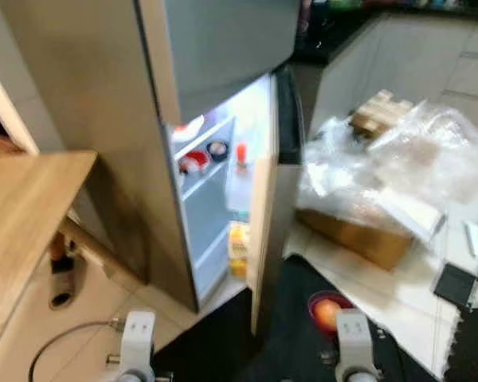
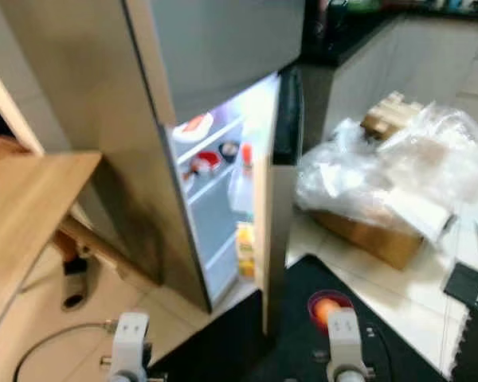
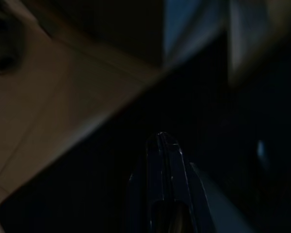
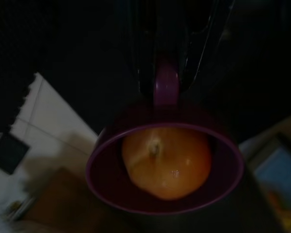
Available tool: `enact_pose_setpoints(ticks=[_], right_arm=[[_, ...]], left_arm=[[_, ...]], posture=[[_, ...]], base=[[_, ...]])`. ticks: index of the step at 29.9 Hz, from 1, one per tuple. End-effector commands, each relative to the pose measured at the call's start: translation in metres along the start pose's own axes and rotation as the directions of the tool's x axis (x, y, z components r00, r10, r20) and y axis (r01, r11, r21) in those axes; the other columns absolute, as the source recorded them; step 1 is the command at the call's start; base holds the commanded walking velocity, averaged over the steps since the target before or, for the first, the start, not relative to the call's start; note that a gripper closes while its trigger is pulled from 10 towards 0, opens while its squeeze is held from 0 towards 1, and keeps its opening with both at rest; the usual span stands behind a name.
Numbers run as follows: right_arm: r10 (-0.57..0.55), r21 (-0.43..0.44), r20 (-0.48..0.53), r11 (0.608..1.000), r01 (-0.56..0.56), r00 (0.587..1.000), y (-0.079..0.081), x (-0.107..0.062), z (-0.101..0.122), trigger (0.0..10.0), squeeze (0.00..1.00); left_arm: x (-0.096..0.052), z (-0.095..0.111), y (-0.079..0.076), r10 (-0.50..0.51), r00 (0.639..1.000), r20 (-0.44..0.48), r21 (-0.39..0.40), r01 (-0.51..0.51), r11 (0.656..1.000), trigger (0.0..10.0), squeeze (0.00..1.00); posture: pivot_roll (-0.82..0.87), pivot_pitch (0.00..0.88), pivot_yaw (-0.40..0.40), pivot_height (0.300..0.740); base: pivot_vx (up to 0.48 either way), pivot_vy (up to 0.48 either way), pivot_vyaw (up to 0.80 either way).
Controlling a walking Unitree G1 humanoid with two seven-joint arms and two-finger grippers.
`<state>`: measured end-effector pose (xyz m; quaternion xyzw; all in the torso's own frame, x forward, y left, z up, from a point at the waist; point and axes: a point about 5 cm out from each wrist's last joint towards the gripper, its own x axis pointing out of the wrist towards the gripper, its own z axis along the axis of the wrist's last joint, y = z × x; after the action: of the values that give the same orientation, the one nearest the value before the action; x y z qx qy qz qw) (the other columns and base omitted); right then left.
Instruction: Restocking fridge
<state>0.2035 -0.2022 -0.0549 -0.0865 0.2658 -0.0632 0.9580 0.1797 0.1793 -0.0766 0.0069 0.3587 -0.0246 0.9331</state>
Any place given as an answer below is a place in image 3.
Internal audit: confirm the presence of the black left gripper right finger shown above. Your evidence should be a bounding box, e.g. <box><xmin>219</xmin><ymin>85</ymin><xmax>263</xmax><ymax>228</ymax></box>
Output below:
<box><xmin>160</xmin><ymin>132</ymin><xmax>210</xmax><ymax>233</ymax></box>

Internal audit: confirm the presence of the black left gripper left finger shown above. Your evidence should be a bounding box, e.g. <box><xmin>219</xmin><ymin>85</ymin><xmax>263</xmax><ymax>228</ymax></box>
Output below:
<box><xmin>127</xmin><ymin>132</ymin><xmax>165</xmax><ymax>233</ymax></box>

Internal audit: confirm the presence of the black floor mat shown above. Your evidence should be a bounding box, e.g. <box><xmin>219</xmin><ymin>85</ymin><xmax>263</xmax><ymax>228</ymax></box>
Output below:
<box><xmin>0</xmin><ymin>70</ymin><xmax>291</xmax><ymax>233</ymax></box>

